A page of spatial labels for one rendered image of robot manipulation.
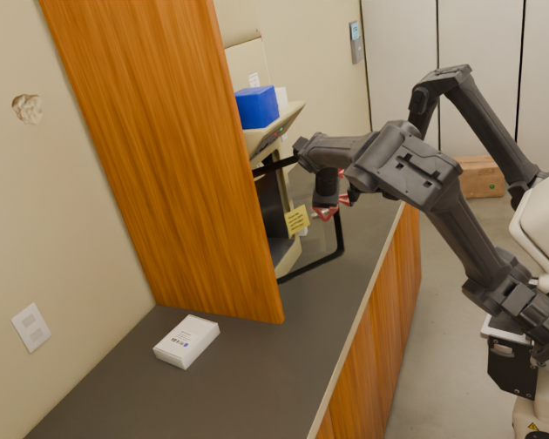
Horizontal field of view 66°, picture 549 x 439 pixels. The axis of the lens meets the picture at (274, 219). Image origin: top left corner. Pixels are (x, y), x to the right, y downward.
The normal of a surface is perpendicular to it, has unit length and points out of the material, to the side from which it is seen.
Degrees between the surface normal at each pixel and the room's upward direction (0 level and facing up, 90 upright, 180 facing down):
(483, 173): 86
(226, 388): 0
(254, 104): 90
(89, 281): 90
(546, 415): 90
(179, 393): 0
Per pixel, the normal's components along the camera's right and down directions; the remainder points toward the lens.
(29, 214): 0.89, 0.04
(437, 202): 0.47, 0.43
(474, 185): -0.32, 0.55
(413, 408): -0.18, -0.88
